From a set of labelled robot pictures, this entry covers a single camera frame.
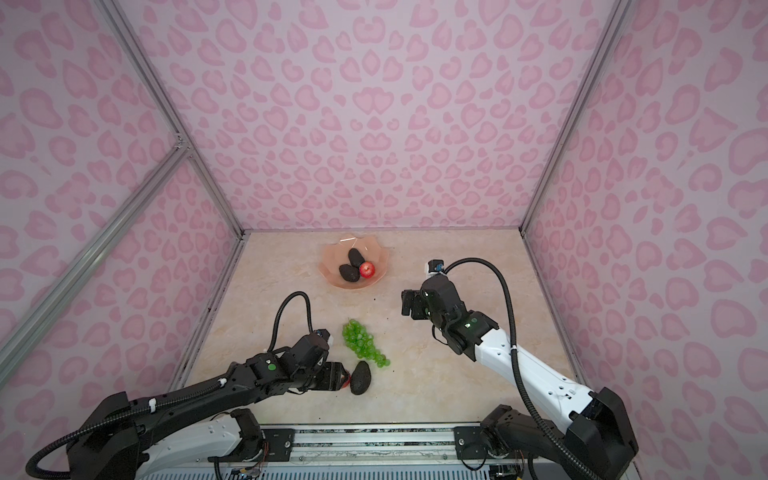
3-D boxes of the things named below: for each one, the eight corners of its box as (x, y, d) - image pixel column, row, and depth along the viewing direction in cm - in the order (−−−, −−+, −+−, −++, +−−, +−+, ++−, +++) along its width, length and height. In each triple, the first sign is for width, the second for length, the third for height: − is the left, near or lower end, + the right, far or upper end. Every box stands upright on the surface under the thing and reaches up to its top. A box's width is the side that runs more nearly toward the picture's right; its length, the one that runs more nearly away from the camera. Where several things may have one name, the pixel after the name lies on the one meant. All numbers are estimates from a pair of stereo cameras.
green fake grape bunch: (374, 377, 85) (373, 372, 82) (339, 336, 93) (337, 330, 90) (391, 361, 88) (391, 356, 85) (355, 323, 96) (354, 316, 93)
